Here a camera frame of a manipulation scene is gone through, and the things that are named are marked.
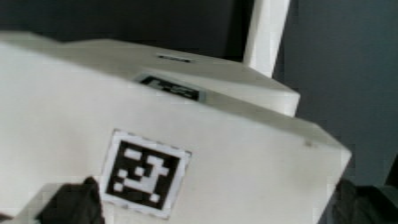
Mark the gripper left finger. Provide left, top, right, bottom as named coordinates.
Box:
left=5, top=176, right=106, bottom=224

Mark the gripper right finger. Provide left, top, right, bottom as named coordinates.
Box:
left=331, top=180, right=398, bottom=224

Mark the small white box with marker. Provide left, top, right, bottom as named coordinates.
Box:
left=0, top=32, right=351, bottom=224

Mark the white cabinet body box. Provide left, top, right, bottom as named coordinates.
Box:
left=61, top=39, right=299, bottom=116

